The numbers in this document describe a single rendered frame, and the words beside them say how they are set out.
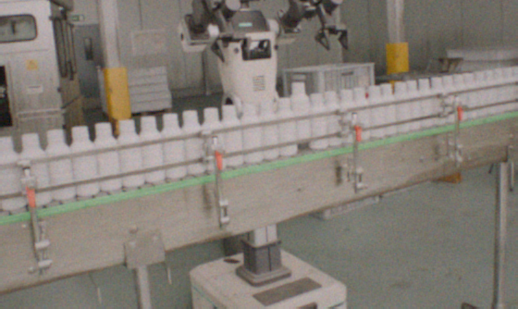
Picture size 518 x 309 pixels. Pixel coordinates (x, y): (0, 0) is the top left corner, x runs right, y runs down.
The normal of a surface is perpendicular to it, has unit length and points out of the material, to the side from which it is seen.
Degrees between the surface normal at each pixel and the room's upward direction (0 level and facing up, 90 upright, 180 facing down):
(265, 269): 90
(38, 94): 90
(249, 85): 90
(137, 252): 90
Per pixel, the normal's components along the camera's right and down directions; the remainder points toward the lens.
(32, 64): 0.19, 0.15
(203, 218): 0.48, 0.11
